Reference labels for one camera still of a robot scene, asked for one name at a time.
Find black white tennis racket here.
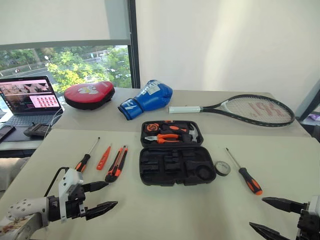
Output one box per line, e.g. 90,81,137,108
168,94,296,129

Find orange voltage tester pen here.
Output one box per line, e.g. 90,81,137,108
96,143,113,172

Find short orange black screwdriver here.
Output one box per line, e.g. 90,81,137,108
74,136,101,173

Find orange black tape measure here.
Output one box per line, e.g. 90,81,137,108
144,122,161,133

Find beige cushioned seat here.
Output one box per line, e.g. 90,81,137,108
0,156,31,192

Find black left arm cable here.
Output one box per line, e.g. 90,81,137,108
44,166,70,197

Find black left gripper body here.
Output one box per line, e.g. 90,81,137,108
65,183,89,221

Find black smartphone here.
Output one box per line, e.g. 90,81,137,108
0,125,17,144

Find long orange black screwdriver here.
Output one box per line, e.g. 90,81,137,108
225,147,264,196

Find red boxing focus mitt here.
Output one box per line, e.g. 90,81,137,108
63,80,116,111

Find orange handled pliers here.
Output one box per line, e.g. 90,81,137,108
144,133,181,145

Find black electrical tape roll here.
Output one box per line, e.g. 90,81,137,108
214,160,231,177

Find black handheld controller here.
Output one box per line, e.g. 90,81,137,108
23,123,52,138

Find dark side desk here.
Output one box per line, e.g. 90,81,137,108
0,109,65,159

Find black tool case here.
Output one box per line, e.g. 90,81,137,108
138,120,217,187

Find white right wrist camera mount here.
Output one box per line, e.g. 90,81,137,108
307,195,320,219

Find blue boxing glove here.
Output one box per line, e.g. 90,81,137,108
117,79,174,121

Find white roller blind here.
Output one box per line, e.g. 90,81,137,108
0,0,132,46

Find open laptop computer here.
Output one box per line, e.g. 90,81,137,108
0,75,65,129

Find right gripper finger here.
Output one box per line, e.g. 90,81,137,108
261,196,305,214
249,221,292,240

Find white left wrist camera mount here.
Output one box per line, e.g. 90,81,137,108
57,167,85,223

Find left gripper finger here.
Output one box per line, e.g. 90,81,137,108
84,200,119,221
82,181,110,194

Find white cable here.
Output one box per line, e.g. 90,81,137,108
43,106,65,140

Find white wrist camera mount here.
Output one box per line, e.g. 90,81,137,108
57,167,85,223
307,195,320,219

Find grey rack frame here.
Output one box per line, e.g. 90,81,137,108
296,79,320,131

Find orange black utility knife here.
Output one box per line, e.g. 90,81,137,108
104,145,129,183

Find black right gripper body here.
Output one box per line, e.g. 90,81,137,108
296,208,320,240

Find black window frame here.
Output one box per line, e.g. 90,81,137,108
128,0,141,89

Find black handled claw hammer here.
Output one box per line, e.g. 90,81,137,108
179,122,202,144

